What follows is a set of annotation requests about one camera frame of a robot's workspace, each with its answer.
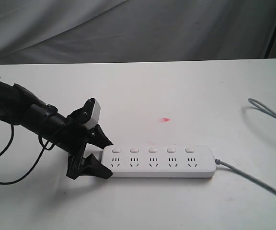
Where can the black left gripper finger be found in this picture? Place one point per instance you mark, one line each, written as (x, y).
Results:
(91, 166)
(98, 138)

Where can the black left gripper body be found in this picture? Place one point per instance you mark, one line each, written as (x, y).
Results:
(73, 138)

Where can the white five-outlet power strip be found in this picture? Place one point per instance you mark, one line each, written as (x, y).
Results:
(174, 161)

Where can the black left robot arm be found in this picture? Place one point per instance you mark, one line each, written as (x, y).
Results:
(18, 106)

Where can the white backdrop cloth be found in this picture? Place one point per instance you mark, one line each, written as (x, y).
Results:
(104, 31)

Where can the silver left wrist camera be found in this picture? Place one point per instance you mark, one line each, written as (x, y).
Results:
(90, 113)

